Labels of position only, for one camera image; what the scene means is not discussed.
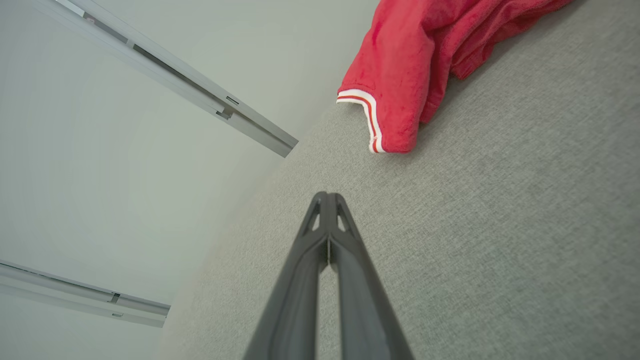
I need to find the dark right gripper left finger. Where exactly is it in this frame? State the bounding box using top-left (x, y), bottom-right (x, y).
top-left (243, 191), bottom-right (331, 360)

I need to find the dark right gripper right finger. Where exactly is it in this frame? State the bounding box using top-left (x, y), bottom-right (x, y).
top-left (327, 192), bottom-right (416, 360)

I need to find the red white-sleeved jersey shirt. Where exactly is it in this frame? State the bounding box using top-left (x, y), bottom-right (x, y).
top-left (336, 0), bottom-right (576, 154)

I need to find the grey wall rail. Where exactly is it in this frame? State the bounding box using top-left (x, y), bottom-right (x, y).
top-left (0, 260), bottom-right (172, 329)
top-left (32, 0), bottom-right (299, 158)

